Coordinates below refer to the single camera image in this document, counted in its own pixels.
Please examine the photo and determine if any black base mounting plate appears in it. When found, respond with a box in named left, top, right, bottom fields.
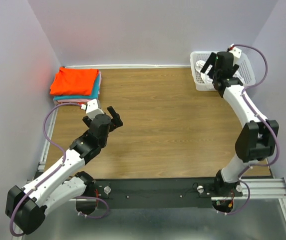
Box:
left=75, top=176, right=245, bottom=213

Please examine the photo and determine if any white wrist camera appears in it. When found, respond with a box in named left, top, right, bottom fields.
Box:
left=227, top=44, right=242, bottom=61
left=81, top=99, right=104, bottom=120

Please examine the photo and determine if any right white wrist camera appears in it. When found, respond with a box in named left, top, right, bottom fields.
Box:
left=227, top=44, right=242, bottom=61

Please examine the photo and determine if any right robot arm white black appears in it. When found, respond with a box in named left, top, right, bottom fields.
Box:
left=201, top=51, right=279, bottom=197

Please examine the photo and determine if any white back edge strip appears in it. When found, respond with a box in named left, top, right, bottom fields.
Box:
left=65, top=64, right=190, bottom=70

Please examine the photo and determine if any white t shirt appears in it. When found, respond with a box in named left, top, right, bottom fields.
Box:
left=195, top=60, right=244, bottom=84

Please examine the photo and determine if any white plastic basket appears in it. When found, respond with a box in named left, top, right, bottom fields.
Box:
left=190, top=47, right=256, bottom=91

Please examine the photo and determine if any orange folded t shirt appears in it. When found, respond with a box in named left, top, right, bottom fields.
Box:
left=49, top=67, right=99, bottom=96

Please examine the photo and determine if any aluminium frame rail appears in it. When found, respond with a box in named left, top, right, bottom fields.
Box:
left=12, top=107, right=286, bottom=240

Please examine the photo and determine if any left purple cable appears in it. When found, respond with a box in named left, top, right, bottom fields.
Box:
left=9, top=102, right=110, bottom=237

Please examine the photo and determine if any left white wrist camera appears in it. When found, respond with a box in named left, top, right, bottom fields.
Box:
left=81, top=99, right=104, bottom=120

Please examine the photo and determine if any teal folded t shirt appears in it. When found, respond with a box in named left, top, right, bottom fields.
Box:
left=52, top=72, right=102, bottom=102

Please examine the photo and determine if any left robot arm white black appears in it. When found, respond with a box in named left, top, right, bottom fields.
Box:
left=5, top=100, right=123, bottom=237

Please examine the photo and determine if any pink folded t shirt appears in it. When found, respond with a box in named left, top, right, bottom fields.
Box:
left=53, top=72, right=103, bottom=106

